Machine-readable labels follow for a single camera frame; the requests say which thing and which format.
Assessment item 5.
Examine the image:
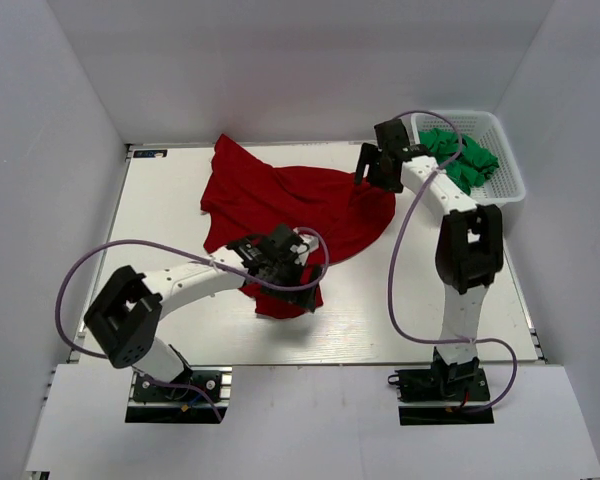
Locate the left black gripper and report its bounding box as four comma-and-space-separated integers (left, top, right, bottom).
260, 255, 322, 311

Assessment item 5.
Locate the red t-shirt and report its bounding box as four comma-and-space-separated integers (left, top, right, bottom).
199, 132, 398, 321

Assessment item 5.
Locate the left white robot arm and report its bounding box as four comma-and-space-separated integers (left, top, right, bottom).
84, 227, 326, 399

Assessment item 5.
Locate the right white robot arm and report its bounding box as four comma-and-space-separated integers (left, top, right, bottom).
354, 143, 504, 399

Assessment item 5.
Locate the green t-shirt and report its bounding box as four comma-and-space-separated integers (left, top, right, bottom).
419, 128, 500, 195

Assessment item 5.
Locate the white plastic basket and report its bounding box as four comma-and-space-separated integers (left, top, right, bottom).
410, 110, 526, 219

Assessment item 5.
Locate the blue label sticker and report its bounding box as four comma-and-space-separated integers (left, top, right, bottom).
132, 149, 168, 159

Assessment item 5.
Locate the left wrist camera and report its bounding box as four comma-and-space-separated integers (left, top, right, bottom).
268, 224, 319, 264

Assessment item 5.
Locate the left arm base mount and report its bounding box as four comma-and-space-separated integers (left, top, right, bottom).
125, 367, 232, 425

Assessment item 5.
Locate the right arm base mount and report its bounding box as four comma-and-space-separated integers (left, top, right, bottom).
387, 352, 494, 426

